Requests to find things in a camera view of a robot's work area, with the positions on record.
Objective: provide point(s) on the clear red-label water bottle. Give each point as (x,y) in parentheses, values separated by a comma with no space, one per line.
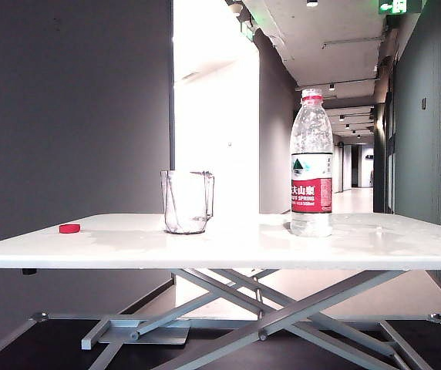
(311,200)

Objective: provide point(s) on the red plastic bottle cap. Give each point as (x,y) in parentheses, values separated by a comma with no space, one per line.
(70,229)

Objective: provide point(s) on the round ceiling spotlight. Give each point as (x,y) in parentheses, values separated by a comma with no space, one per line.
(312,2)

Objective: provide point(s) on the black under-table knob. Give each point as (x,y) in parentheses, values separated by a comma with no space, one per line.
(29,271)

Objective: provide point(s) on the large green exit sign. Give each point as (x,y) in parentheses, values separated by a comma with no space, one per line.
(399,5)

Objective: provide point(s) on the grey scissor table frame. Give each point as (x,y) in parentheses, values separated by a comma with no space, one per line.
(220,293)

